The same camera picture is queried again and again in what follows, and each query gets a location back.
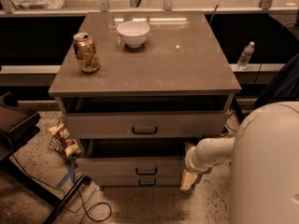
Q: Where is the wire basket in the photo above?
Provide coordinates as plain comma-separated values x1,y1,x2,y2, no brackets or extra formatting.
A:
49,119,67,160

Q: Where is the gold soda can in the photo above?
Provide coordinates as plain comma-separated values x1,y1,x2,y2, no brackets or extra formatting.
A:
73,32,100,73

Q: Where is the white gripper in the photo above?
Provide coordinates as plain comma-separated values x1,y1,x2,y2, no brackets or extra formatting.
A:
180,142,208,191

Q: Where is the grey drawer cabinet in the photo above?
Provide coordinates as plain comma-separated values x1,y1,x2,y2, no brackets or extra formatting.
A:
48,10,242,189

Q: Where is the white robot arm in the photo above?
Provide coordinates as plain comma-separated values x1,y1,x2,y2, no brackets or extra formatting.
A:
180,101,299,224

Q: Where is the chip bag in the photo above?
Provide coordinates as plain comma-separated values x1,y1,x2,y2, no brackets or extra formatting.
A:
49,123,80,158

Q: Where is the grey drawer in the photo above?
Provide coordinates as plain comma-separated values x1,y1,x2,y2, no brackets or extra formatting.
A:
77,138,198,180
63,112,228,139
95,177,180,187

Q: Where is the dark blue cloth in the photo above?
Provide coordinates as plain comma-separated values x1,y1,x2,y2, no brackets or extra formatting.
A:
254,53,299,108

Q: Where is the clear plastic water bottle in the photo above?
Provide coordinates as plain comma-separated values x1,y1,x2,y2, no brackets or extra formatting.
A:
237,41,255,70

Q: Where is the white bowl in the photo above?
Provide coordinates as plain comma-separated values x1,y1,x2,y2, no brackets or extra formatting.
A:
117,21,150,48

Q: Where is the black floor cable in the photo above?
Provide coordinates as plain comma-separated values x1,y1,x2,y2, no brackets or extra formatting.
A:
6,133,113,224

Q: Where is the black stand left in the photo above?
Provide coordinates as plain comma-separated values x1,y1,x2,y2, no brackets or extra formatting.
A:
0,92,90,224

